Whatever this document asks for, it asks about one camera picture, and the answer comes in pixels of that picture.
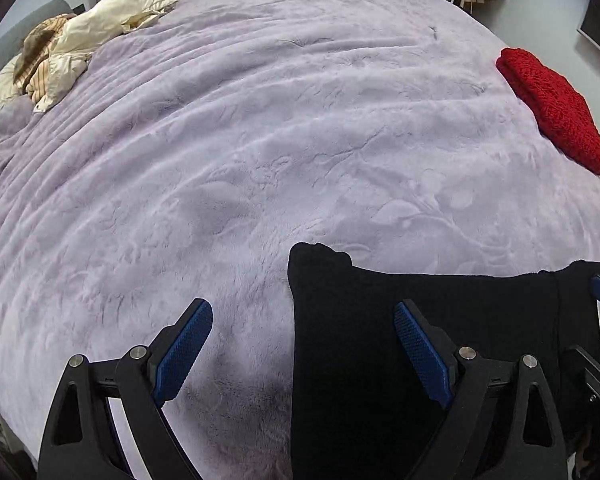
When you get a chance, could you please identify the brown striped cloth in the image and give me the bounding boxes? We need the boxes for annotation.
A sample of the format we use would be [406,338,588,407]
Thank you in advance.
[12,14,89,106]

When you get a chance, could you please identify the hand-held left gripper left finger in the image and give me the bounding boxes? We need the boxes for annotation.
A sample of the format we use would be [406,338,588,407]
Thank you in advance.
[36,298,214,480]

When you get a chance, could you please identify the black pants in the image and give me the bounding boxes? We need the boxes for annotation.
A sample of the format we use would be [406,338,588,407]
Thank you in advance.
[286,241,600,480]

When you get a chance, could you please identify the red knitted sweater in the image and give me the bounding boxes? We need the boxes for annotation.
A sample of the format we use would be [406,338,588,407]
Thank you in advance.
[496,47,600,177]

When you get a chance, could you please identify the lilac plush blanket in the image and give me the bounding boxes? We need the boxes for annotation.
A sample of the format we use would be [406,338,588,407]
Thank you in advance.
[0,0,600,480]

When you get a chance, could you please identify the cream crumpled quilt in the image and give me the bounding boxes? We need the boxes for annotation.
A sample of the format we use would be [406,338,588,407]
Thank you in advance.
[0,0,180,114]

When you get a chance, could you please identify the grey headboard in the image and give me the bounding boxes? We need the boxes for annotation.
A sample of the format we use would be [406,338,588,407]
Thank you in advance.
[0,0,86,133]

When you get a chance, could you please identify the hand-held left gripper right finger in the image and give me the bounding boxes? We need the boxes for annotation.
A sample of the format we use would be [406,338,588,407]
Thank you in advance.
[393,300,571,480]

